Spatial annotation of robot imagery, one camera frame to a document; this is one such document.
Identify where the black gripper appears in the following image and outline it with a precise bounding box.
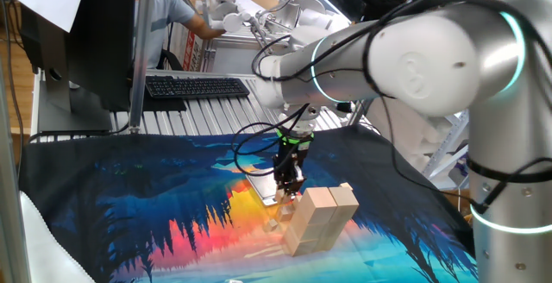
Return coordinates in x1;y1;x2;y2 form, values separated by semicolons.
272;143;311;199

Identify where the bare person forearm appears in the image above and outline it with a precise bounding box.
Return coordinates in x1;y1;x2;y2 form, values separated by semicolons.
183;13;228;41

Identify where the silver digital kitchen scale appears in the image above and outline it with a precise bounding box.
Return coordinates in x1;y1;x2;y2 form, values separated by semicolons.
246;171;280;207

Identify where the white foam packing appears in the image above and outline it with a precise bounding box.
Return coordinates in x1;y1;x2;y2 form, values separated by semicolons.
366;99;449;172

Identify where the black keyboard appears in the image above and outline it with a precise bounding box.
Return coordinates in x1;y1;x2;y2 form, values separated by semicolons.
144;74;252;100

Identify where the black desk mat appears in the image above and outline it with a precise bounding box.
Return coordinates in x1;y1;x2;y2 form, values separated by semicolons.
141;86;188;113

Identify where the forest sunset print cloth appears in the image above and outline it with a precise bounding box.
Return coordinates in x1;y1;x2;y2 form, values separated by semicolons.
17;123;480;283

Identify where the red white printed box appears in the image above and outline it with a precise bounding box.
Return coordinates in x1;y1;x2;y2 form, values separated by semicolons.
179;36;206;73

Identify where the black swivel chair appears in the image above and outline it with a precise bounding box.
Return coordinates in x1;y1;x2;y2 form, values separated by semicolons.
155;48;185;72

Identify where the person in blue shirt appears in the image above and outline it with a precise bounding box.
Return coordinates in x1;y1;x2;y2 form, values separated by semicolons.
135;0;198;71

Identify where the black computer monitor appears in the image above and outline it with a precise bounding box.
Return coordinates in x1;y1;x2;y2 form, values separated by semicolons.
19;0;138;134

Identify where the green flange ring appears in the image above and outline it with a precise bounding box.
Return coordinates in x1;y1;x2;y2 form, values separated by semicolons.
275;128;315;149

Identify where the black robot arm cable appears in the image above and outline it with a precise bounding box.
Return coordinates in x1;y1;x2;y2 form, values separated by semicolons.
230;0;552;215

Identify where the aluminium frame post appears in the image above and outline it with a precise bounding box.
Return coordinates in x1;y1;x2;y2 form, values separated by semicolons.
0;53;32;283
128;0;157;135

